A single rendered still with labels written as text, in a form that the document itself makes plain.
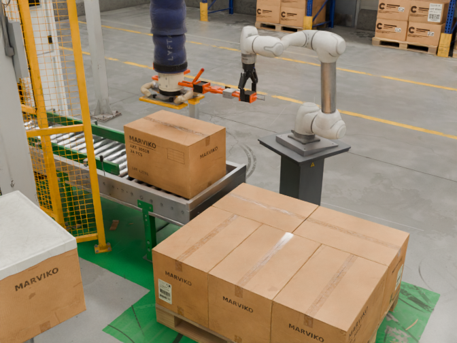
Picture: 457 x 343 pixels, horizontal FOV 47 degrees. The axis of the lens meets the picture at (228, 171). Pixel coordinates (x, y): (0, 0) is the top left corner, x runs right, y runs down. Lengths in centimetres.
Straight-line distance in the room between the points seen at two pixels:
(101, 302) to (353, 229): 169
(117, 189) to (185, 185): 56
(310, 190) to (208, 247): 122
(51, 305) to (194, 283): 86
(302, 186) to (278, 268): 115
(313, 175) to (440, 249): 111
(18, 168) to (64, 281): 102
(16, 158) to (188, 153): 103
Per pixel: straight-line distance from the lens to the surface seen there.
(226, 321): 302
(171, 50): 344
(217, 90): 335
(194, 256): 302
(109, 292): 371
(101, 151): 443
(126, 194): 378
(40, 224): 255
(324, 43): 344
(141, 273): 382
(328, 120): 367
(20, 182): 333
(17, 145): 325
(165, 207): 356
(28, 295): 243
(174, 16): 338
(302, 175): 390
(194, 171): 348
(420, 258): 416
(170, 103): 348
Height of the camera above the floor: 230
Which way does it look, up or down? 27 degrees down
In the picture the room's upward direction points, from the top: straight up
